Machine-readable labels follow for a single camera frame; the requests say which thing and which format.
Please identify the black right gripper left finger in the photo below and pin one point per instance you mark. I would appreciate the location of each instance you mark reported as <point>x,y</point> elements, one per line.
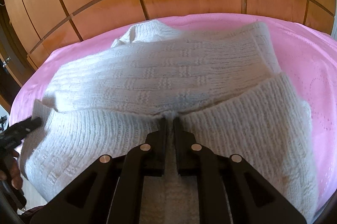
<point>110,189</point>

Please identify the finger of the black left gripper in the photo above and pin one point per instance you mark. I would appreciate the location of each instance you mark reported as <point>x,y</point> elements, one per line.
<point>32,124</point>

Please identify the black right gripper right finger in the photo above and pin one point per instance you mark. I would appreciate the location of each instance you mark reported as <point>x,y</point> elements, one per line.
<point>230,190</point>

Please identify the white knitted sweater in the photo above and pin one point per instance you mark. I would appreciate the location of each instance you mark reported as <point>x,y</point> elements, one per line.
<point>226,87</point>

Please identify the person's left hand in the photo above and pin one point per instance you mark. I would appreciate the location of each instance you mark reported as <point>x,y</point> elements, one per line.
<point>14,171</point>

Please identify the pink bedspread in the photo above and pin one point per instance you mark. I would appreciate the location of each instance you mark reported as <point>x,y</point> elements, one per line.
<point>306,55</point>

